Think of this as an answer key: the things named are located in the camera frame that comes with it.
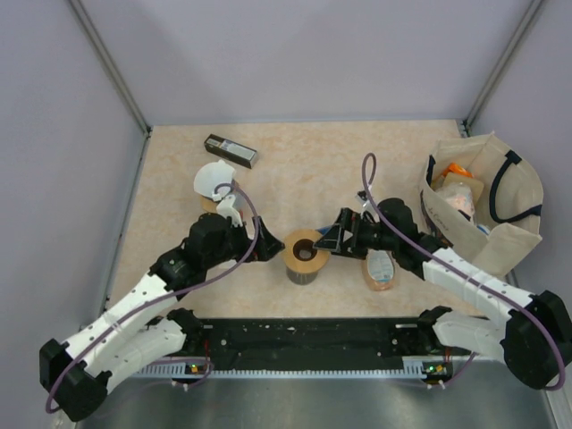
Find right aluminium frame post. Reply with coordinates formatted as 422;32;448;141
457;0;547;138

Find left aluminium frame post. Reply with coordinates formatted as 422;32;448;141
65;0;152;137

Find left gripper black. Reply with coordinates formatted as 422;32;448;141
205;216;283;269

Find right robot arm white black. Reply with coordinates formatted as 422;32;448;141
314;198;571;391

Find aluminium frame post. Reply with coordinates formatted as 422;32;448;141
457;0;547;138
65;0;152;137

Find white paper coffee filter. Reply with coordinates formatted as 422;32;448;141
193;160;236;202

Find wooden ring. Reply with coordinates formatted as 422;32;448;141
282;228;331;272

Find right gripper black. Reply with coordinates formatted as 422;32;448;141
314;208;398;260

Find orange capped bottle in bag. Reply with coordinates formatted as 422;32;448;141
442;163;473;178

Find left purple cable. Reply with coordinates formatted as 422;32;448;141
45;185;261;413

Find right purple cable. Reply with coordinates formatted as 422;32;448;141
360;153;567;391

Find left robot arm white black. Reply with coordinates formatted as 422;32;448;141
39;214;284;423

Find glass flask carafe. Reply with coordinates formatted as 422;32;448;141
286;268;318;285

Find black rectangular box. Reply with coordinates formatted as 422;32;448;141
204;134;258;169

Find purple cable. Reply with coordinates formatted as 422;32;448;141
45;185;261;413
360;153;567;391

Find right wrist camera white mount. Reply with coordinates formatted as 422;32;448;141
356;190;372;212

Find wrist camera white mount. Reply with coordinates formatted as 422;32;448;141
216;192;244;226
356;190;372;212

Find beige tote bag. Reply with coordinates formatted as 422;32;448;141
418;133;543;276

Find grey cable duct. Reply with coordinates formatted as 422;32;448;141
133;357;453;382

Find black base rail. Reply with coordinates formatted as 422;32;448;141
172;317;445;370

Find wooden ring dripper holder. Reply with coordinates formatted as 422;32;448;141
195;181;244;215

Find orange soap bottle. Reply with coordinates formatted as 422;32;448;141
362;250;395;291

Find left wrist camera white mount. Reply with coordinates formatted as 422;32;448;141
216;192;244;226

